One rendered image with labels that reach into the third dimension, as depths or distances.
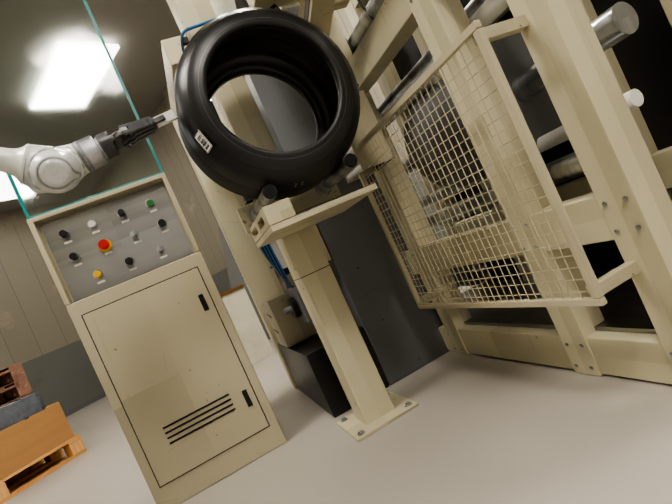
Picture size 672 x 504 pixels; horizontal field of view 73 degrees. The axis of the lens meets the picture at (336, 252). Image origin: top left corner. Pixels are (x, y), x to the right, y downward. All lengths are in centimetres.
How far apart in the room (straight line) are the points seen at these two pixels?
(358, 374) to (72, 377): 780
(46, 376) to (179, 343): 724
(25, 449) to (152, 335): 258
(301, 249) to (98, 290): 86
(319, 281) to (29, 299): 794
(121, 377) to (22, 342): 720
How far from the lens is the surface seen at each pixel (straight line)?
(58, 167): 127
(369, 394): 182
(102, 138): 148
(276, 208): 136
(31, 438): 448
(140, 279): 203
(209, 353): 201
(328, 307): 174
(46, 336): 928
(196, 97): 142
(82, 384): 929
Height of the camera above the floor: 66
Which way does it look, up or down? level
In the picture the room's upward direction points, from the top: 24 degrees counter-clockwise
